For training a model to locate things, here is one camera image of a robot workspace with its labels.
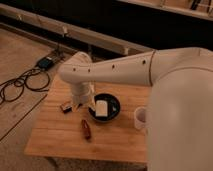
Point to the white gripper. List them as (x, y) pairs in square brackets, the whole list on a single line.
[(82, 93)]

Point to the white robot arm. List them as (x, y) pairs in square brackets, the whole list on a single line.
[(179, 114)]

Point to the white block in bowl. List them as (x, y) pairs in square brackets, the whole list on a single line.
[(101, 108)]

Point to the black ceramic bowl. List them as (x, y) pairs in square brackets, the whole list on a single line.
[(113, 107)]

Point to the dark rectangular box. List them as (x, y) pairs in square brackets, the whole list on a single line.
[(66, 107)]

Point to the black power adapter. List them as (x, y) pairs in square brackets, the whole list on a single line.
[(45, 63)]

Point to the wooden table board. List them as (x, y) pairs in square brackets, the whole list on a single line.
[(57, 134)]

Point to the long wooden beam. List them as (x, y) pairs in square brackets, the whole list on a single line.
[(75, 32)]

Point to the white cup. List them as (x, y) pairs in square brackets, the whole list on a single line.
[(139, 118)]

